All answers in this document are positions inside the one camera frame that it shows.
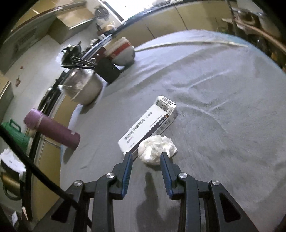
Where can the white tissue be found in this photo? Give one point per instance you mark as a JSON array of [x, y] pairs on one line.
[[150, 149]]

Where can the steel pot on shelf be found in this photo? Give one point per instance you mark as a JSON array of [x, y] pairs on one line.
[[268, 26]]

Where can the grey tablecloth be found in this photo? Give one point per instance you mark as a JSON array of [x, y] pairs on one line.
[[229, 120]]

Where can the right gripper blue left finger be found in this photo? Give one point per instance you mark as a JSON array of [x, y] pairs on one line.
[[122, 172]]

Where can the green thermos jug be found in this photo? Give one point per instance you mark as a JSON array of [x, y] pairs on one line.
[[24, 141]]

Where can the long white stick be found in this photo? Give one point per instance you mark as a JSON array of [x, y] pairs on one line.
[[191, 43]]

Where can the metal kitchen rack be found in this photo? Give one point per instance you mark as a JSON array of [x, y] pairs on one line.
[[245, 24]]

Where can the purple thermos bottle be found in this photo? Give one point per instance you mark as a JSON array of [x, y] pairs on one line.
[[36, 120]]

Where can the black wok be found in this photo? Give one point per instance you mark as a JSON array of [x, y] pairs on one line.
[[71, 50]]

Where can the range hood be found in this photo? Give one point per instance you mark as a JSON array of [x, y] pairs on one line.
[[31, 28]]

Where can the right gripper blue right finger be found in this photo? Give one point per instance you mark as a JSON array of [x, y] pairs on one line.
[[170, 174]]

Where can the white medicine box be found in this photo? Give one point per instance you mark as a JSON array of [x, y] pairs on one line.
[[153, 122]]

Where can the stacked red white bowls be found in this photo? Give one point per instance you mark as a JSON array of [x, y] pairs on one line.
[[121, 53]]

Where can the black chopstick holder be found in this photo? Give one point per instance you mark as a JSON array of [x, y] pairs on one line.
[[107, 70]]

